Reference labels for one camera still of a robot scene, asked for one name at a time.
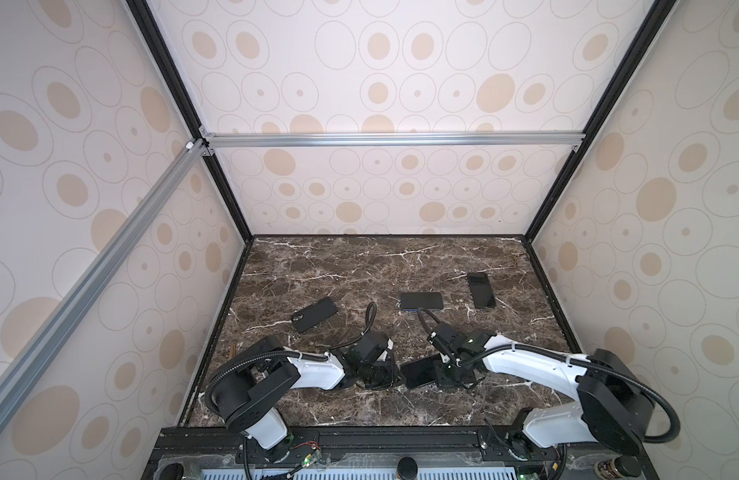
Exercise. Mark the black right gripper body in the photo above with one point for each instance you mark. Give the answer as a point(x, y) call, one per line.
point(448, 378)

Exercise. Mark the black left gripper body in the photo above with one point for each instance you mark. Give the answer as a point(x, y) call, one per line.
point(376, 378)

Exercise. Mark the black phone with pink case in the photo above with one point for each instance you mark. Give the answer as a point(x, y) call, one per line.
point(420, 372)

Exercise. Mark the silver-edged black phone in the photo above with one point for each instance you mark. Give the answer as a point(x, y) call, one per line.
point(481, 290)

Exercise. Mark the black phone case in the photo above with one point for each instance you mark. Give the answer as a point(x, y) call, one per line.
point(312, 315)

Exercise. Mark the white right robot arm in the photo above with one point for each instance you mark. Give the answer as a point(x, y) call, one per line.
point(607, 404)

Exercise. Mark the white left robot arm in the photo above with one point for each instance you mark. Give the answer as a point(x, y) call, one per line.
point(244, 391)

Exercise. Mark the blue-edged phone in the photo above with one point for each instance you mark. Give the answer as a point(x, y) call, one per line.
point(411, 301)

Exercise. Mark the black knob centre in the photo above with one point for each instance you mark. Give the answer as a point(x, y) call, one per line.
point(407, 469)

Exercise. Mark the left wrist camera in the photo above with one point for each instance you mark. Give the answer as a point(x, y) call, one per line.
point(371, 348)

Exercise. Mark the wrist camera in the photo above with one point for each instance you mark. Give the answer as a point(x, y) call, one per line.
point(450, 343)
point(371, 348)

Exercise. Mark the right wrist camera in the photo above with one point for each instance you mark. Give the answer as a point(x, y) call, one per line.
point(450, 343)

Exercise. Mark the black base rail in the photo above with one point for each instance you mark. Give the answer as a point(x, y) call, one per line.
point(353, 452)

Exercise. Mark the silver aluminium rail back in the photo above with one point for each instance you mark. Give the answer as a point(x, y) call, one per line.
point(557, 137)

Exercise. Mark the silver aluminium rail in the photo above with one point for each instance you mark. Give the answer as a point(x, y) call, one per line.
point(557, 137)
point(25, 371)

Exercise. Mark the silver aluminium rail left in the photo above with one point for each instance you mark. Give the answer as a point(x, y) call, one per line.
point(25, 371)

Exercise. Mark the black corner frame post right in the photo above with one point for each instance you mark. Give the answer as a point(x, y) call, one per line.
point(634, 55)

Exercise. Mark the black corner frame post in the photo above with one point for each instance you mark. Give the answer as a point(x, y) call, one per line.
point(634, 55)
point(146, 24)

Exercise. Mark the black corner frame post left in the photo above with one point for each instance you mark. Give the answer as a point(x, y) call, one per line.
point(146, 24)

